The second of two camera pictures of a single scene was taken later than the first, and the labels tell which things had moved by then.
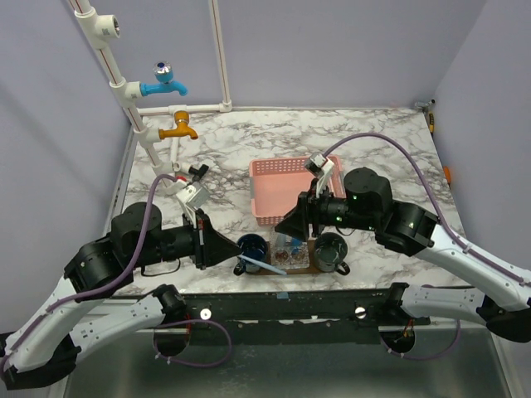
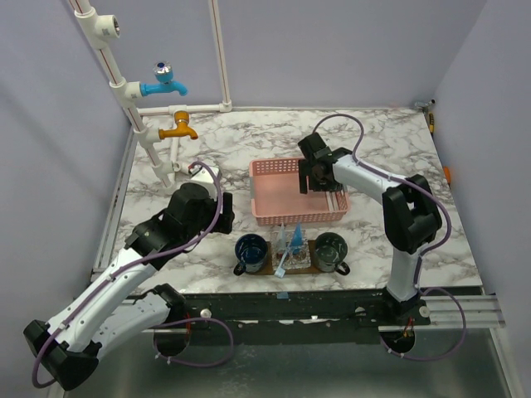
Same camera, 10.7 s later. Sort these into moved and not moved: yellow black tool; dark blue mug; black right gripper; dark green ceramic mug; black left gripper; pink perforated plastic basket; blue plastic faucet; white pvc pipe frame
Moved: black left gripper; black right gripper
Not moved: white pvc pipe frame; blue plastic faucet; dark green ceramic mug; pink perforated plastic basket; yellow black tool; dark blue mug
